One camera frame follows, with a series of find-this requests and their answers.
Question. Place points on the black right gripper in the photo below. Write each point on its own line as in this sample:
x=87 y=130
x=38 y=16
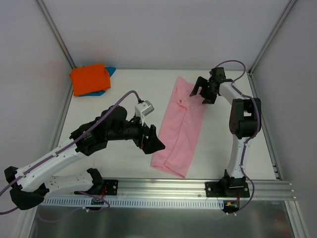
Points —
x=211 y=89

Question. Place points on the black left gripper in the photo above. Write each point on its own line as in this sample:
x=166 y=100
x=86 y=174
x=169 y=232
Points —
x=144 y=138

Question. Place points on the pink t-shirt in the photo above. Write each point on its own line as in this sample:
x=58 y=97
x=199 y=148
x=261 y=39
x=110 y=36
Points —
x=180 y=130

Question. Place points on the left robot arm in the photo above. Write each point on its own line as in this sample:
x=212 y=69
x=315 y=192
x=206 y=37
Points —
x=32 y=184

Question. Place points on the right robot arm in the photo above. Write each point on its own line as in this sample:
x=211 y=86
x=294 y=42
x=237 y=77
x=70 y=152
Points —
x=245 y=123

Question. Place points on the folded blue t-shirt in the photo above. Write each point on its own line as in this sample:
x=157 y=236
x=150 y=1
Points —
x=111 y=71

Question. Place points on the folded orange t-shirt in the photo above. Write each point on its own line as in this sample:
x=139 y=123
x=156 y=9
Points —
x=90 y=79

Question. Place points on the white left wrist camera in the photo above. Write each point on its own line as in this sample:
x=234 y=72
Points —
x=142 y=109

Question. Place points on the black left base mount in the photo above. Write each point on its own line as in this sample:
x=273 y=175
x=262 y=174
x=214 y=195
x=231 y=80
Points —
x=109 y=188

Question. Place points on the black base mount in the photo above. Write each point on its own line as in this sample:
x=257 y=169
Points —
x=215 y=189
x=109 y=188

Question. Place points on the white slotted cable duct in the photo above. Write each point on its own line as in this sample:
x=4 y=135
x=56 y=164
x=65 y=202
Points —
x=115 y=202

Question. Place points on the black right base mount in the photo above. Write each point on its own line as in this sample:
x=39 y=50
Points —
x=215 y=189

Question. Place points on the aluminium mounting rail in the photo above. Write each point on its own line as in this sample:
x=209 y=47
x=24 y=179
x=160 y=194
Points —
x=196 y=188

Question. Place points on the right aluminium frame post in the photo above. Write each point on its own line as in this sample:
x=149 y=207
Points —
x=277 y=26

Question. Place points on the aluminium frame post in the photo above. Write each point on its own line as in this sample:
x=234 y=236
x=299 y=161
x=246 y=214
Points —
x=51 y=24
x=277 y=26

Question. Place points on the left aluminium frame post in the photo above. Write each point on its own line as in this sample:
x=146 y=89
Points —
x=51 y=24

